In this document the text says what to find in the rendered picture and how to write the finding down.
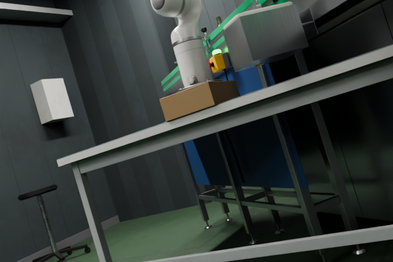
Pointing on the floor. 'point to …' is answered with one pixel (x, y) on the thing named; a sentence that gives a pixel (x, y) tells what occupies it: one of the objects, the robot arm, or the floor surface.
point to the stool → (50, 226)
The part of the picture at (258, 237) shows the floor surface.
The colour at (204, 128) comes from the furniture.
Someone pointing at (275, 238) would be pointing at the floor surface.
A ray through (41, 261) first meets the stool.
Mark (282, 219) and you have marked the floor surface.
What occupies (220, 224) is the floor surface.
